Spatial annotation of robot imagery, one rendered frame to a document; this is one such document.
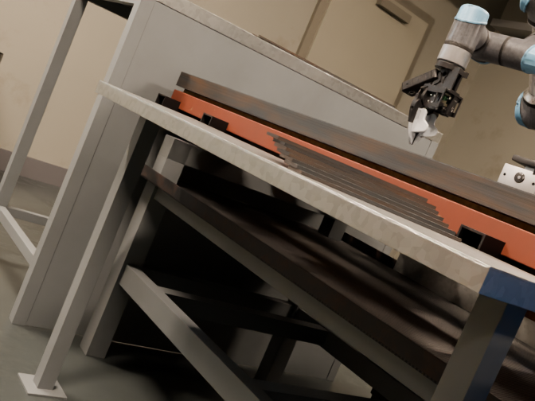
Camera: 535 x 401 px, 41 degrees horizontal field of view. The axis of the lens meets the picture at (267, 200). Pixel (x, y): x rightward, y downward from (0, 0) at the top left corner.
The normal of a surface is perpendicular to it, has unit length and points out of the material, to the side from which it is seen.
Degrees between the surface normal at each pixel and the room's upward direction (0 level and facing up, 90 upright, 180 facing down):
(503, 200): 90
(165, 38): 90
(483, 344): 90
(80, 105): 90
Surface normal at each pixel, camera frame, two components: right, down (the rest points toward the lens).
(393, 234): -0.76, -0.27
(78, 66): 0.57, 0.31
